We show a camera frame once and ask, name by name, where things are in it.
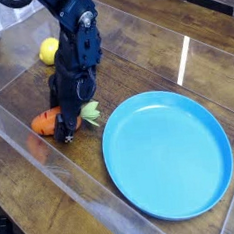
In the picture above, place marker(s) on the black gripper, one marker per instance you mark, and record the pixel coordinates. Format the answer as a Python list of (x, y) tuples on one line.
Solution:
[(69, 89)]

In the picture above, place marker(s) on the clear acrylic barrier panel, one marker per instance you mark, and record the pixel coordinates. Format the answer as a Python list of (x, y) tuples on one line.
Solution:
[(98, 201)]

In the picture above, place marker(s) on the blue plastic tray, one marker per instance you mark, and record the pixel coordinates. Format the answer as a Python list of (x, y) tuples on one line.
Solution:
[(168, 155)]

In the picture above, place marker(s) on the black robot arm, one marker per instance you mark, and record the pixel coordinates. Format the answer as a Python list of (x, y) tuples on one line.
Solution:
[(80, 40)]

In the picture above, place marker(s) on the yellow toy lemon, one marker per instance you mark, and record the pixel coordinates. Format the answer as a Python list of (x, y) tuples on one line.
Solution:
[(48, 49)]

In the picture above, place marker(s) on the orange toy carrot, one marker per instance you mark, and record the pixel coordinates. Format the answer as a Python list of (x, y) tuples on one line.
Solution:
[(43, 124)]

